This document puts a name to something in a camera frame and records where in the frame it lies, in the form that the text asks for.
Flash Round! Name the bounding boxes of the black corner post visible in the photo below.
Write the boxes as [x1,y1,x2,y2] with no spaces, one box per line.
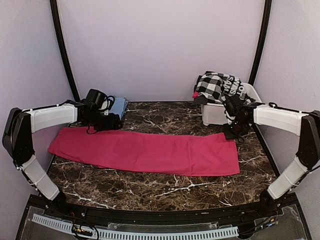
[49,0,80,101]
[248,0,272,86]

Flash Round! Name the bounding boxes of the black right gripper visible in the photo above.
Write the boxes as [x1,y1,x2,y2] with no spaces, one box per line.
[223,117,249,140]

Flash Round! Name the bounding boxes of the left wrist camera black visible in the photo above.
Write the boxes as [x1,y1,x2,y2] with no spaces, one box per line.
[85,88,107,110]

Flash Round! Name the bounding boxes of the black curved front rail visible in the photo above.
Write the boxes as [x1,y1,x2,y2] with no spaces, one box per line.
[38,199,276,226]

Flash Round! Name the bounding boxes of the white slotted cable duct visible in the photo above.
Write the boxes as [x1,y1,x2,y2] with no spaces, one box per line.
[31,214,239,240]

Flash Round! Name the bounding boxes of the black white checkered shirt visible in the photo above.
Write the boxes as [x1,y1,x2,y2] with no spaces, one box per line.
[192,71,224,105]

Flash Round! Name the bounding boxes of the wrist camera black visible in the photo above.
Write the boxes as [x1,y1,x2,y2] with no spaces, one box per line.
[85,88,107,110]
[223,95,242,117]

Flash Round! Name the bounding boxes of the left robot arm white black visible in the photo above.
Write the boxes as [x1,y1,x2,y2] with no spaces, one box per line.
[2,100,123,218]

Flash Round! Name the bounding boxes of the right black corner post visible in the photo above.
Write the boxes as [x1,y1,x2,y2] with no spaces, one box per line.
[248,0,272,86]

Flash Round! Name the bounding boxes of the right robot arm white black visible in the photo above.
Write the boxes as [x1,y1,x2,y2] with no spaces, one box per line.
[223,97,320,217]

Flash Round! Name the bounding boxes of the black shirt white lettering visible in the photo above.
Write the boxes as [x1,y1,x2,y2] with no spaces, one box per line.
[221,74,256,104]

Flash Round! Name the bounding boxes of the left black corner post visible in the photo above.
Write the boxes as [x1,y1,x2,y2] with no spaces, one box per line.
[49,0,80,101]

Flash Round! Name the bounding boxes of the pink trousers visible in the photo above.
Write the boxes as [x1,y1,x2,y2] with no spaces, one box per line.
[48,127,240,177]

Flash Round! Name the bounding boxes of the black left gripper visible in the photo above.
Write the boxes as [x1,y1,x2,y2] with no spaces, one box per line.
[85,110,123,131]

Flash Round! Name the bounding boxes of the folded light blue shirt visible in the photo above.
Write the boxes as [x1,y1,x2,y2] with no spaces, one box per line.
[109,97,129,119]

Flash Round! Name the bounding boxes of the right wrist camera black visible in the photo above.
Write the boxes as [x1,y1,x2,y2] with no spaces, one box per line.
[223,95,242,117]

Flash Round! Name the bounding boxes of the white plastic laundry bin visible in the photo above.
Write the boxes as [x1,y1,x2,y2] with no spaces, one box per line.
[200,83,262,126]

